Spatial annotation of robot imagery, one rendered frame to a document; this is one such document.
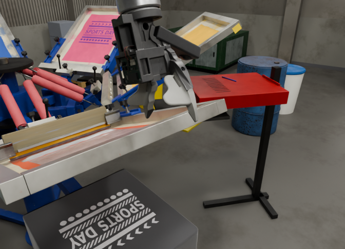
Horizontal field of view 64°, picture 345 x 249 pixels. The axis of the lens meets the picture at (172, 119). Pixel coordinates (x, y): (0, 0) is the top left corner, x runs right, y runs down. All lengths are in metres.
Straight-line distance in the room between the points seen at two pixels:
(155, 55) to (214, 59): 5.62
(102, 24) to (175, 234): 2.12
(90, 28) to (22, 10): 3.19
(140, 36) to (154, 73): 0.07
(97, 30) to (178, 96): 2.27
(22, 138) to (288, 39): 6.69
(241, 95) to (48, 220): 1.26
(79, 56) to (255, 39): 5.84
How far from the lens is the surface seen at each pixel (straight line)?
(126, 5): 0.49
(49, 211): 1.19
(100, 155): 0.58
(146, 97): 0.57
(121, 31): 0.49
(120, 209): 1.12
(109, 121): 1.23
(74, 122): 1.19
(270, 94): 1.89
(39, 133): 1.16
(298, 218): 2.63
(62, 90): 1.78
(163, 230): 1.04
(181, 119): 0.70
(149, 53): 0.47
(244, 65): 3.44
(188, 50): 0.55
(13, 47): 2.79
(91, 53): 2.49
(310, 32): 7.40
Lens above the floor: 1.71
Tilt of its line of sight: 26 degrees down
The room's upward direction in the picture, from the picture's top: straight up
